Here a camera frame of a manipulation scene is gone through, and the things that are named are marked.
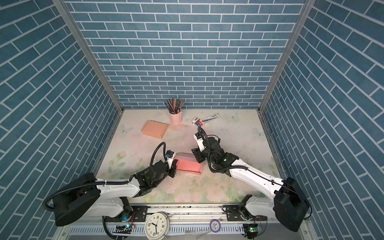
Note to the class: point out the coloured pencils bunch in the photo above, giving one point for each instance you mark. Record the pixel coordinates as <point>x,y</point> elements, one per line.
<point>174,106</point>

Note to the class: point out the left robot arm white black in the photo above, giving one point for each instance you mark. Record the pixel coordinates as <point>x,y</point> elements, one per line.
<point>88,196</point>

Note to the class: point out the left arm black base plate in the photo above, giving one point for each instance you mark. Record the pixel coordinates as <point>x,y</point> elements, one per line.
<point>138,214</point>

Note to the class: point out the white alarm clock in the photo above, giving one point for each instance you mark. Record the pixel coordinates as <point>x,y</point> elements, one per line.
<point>157,226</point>

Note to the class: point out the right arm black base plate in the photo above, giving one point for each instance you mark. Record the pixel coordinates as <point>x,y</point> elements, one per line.
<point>235,214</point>

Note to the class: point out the orange paper box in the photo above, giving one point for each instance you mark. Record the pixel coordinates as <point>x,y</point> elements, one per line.
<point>155,129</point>

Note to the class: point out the right circuit board green led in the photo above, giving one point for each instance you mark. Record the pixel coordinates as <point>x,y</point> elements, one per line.
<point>250,231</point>

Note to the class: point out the aluminium front rail frame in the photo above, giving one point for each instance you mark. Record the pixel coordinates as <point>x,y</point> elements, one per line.
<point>185,219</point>

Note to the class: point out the purple tape roll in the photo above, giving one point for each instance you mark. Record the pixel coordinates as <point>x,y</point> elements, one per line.
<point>215,226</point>

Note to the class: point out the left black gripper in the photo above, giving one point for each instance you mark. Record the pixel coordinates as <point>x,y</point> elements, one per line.
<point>173,169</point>

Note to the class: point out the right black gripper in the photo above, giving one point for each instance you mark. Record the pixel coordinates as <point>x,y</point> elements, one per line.
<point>197,153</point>

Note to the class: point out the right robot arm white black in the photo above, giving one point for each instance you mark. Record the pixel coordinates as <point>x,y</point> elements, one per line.
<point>284,199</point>

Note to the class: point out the toothpaste tube packet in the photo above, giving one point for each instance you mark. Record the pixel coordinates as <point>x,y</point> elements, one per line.
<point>208,120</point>

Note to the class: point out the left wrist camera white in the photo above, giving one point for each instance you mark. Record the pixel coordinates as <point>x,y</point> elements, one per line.
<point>170,158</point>

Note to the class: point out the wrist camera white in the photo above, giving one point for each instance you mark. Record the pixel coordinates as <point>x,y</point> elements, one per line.
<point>170,158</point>
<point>200,141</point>

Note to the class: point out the circuit board green led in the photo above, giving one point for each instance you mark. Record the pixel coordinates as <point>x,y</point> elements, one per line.
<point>250,231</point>
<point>123,229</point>

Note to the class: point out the pink pencil cup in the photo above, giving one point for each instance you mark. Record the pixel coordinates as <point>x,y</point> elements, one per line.
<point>176,119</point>

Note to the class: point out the left circuit board green led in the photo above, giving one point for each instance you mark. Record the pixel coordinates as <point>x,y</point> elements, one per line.
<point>123,229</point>

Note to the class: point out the pink paper box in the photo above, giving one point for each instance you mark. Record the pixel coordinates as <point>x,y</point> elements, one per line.
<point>188,163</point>

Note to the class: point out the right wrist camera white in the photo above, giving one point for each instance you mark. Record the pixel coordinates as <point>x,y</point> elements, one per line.
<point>200,141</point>

